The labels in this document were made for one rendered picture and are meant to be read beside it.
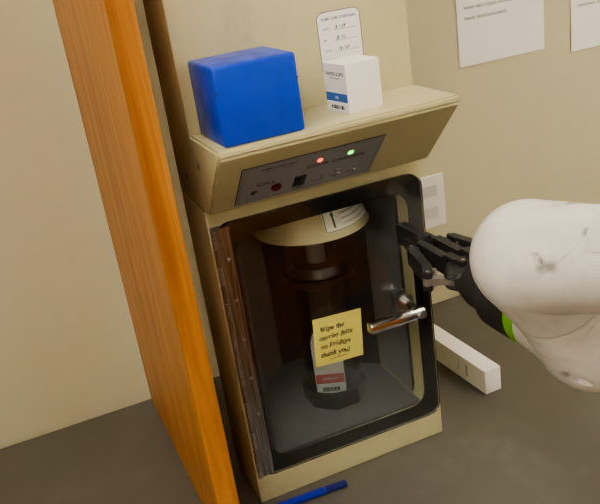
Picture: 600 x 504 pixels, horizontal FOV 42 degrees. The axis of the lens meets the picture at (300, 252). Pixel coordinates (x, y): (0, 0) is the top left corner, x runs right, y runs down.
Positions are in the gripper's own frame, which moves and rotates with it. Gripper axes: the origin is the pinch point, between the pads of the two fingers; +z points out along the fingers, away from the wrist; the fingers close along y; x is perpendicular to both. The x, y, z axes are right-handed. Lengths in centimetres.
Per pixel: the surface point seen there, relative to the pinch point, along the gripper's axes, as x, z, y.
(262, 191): -12.3, 0.1, 20.6
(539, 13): -19, 48, -60
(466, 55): -14, 48, -42
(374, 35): -27.5, 4.9, 0.4
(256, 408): 19.9, 3.7, 25.6
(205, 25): -32.6, 4.9, 22.7
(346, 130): -19.0, -6.4, 11.2
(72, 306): 15, 48, 45
